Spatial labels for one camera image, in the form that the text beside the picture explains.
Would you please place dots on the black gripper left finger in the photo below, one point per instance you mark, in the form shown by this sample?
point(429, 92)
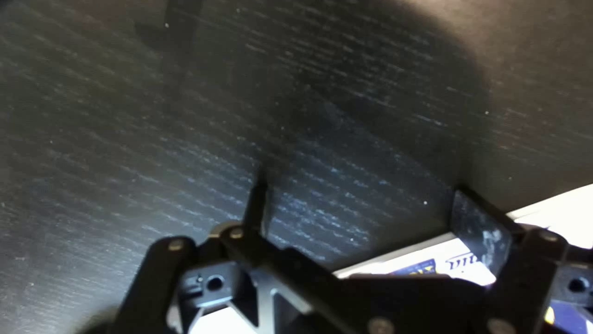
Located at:
point(245, 237)

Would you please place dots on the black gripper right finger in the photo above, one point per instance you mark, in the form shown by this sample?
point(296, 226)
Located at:
point(516, 254)

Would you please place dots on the white paper stack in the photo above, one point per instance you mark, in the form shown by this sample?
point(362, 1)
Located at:
point(568, 213)

